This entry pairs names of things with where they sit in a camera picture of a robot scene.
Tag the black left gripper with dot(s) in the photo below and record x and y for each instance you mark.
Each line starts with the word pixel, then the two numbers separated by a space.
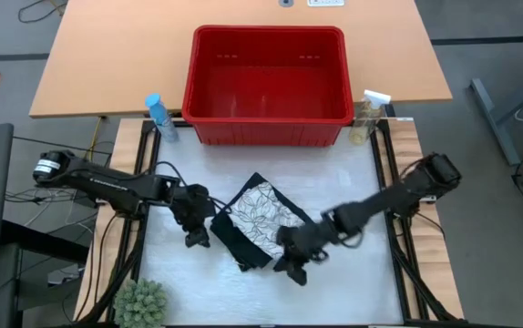
pixel 195 207

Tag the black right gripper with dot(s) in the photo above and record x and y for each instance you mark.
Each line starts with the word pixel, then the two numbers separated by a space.
pixel 304 241

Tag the dark blue denim jeans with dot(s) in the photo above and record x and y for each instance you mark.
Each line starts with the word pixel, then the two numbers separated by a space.
pixel 234 241

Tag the clear spray bottle white trigger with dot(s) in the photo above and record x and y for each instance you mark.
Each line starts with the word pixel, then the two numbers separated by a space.
pixel 368 118

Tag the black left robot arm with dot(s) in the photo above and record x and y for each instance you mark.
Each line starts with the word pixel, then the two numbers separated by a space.
pixel 115 187

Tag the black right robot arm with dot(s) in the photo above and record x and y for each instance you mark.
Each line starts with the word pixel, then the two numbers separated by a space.
pixel 393 196

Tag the red plastic laundry bin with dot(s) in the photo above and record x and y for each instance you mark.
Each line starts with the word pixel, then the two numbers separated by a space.
pixel 266 132

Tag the blue Febreze spray bottle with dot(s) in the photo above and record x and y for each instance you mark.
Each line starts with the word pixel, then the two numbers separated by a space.
pixel 159 116

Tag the green artificial succulent plant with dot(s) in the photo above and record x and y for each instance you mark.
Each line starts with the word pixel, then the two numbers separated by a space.
pixel 140 304

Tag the light wooden desk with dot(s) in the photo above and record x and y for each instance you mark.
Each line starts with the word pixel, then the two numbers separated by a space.
pixel 106 54

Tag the white desk power outlet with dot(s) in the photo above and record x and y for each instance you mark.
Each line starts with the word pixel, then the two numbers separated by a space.
pixel 325 3

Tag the grey metal desk leg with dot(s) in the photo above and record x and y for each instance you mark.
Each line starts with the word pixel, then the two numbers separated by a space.
pixel 489 118

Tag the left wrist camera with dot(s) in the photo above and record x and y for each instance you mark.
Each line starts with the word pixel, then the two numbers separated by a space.
pixel 197 239

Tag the black aluminium table frame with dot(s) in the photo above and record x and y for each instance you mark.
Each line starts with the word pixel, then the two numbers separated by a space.
pixel 398 273

